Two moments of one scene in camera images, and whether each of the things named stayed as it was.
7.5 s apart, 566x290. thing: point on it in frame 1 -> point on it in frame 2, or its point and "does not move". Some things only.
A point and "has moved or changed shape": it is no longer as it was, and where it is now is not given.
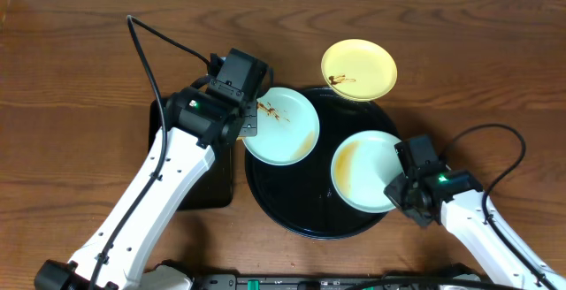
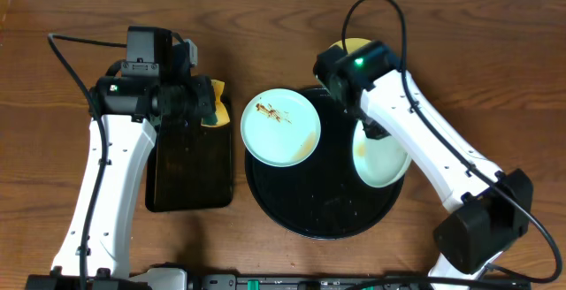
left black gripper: x=249 y=122 -> x=206 y=97
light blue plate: x=287 y=127 does not move
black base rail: x=277 y=282 does not move
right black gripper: x=399 y=194 -> x=374 y=130
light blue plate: x=363 y=164 has moved or changed shape
